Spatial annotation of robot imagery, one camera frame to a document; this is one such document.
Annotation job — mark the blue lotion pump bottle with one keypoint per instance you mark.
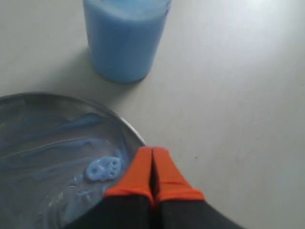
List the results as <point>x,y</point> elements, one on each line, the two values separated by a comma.
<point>123,36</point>

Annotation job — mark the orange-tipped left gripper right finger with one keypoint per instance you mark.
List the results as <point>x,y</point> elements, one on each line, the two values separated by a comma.
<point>180,205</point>

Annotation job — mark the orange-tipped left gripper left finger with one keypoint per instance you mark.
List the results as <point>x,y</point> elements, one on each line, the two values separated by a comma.
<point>127,205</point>

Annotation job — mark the round stainless steel plate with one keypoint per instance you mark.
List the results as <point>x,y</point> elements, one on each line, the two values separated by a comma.
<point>14,108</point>

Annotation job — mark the smeared light blue paste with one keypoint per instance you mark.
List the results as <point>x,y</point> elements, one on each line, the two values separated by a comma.
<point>53,169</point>

